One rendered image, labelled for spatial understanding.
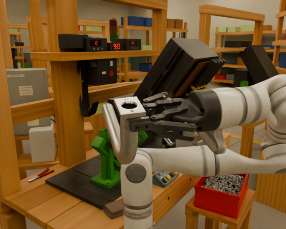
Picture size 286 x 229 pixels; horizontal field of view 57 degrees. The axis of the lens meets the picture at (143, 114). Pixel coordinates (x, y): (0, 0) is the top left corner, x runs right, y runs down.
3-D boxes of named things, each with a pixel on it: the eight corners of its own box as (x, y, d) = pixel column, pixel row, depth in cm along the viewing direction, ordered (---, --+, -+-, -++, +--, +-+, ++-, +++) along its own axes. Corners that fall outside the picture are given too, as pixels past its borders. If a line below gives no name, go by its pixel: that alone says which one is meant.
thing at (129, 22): (185, 96, 831) (189, 19, 773) (126, 109, 666) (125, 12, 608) (172, 94, 869) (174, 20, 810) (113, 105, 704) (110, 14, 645)
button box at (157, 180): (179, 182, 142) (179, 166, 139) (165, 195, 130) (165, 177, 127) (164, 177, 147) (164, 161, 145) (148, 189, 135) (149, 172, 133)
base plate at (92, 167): (204, 139, 201) (204, 136, 201) (104, 211, 115) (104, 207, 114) (157, 129, 225) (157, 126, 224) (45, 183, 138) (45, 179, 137)
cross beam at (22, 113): (151, 90, 232) (151, 80, 230) (5, 127, 130) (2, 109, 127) (146, 90, 235) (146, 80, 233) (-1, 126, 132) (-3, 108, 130)
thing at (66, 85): (164, 123, 243) (167, 10, 218) (3, 197, 125) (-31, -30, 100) (156, 121, 248) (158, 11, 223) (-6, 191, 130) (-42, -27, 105)
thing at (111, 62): (118, 82, 164) (117, 57, 160) (98, 86, 150) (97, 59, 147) (103, 81, 171) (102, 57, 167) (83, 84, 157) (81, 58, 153)
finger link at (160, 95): (168, 105, 52) (148, 116, 48) (160, 102, 53) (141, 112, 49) (169, 92, 50) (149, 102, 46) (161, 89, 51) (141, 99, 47)
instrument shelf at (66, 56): (160, 55, 197) (160, 49, 196) (61, 61, 126) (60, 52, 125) (133, 54, 211) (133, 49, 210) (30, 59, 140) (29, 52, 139)
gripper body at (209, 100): (205, 81, 49) (157, 85, 47) (230, 101, 42) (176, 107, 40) (199, 115, 53) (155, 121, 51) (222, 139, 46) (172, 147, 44)
